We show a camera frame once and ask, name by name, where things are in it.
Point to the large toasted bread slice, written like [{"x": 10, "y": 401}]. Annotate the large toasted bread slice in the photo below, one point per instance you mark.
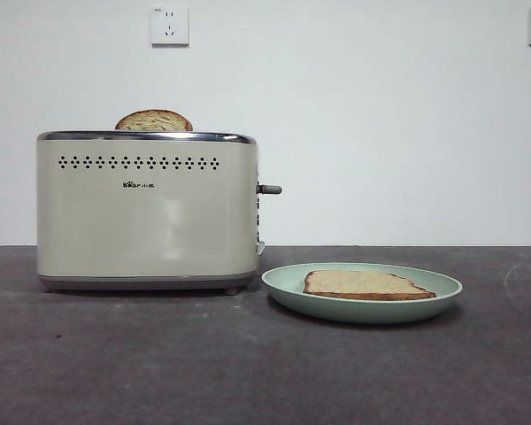
[{"x": 363, "y": 284}]

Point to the pale green round plate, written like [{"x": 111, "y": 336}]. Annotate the pale green round plate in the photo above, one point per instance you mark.
[{"x": 358, "y": 311}]

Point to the grey toaster lever knob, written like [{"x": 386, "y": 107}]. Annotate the grey toaster lever knob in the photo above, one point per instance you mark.
[{"x": 271, "y": 190}]

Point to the cream two-slot toaster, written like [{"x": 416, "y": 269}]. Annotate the cream two-slot toaster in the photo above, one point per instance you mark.
[{"x": 146, "y": 221}]

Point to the small toasted bread slice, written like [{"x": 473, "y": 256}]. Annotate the small toasted bread slice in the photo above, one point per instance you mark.
[{"x": 154, "y": 121}]

